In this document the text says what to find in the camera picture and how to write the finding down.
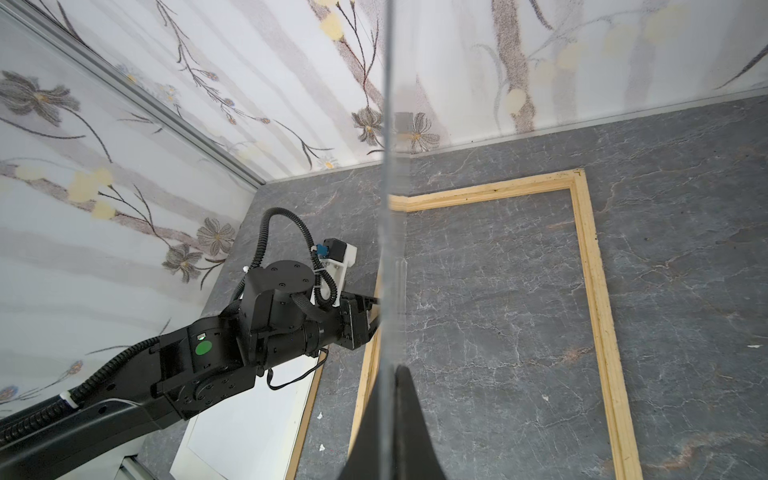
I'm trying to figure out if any black corrugated left cable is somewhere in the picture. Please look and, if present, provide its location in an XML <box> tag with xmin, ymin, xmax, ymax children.
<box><xmin>230</xmin><ymin>206</ymin><xmax>340</xmax><ymax>310</ymax></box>

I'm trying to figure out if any light wooden picture frame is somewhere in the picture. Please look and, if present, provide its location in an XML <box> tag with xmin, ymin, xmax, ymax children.
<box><xmin>349</xmin><ymin>169</ymin><xmax>642</xmax><ymax>479</ymax></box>

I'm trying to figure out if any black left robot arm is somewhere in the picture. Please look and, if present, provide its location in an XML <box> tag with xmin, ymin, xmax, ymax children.
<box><xmin>1</xmin><ymin>260</ymin><xmax>378</xmax><ymax>479</ymax></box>

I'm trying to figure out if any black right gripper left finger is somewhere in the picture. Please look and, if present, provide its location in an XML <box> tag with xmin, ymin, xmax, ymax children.
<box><xmin>338</xmin><ymin>378</ymin><xmax>383</xmax><ymax>480</ymax></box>

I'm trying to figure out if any clear acrylic sheet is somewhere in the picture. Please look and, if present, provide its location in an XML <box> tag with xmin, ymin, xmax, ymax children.
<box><xmin>377</xmin><ymin>1</ymin><xmax>415</xmax><ymax>479</ymax></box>

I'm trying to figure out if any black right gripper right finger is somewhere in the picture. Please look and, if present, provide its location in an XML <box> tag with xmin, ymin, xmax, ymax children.
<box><xmin>392</xmin><ymin>365</ymin><xmax>447</xmax><ymax>480</ymax></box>

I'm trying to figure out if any white photo mat board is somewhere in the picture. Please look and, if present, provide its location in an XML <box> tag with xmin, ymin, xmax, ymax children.
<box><xmin>170</xmin><ymin>357</ymin><xmax>318</xmax><ymax>479</ymax></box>

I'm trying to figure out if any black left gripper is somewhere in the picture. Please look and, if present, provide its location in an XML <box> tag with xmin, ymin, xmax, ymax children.
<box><xmin>336</xmin><ymin>292</ymin><xmax>379</xmax><ymax>350</ymax></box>

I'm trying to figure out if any brown wooden backing board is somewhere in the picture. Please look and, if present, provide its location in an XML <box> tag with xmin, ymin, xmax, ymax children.
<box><xmin>285</xmin><ymin>352</ymin><xmax>328</xmax><ymax>480</ymax></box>

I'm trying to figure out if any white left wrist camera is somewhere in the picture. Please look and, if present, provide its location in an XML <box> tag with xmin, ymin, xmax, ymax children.
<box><xmin>316</xmin><ymin>238</ymin><xmax>357</xmax><ymax>307</ymax></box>

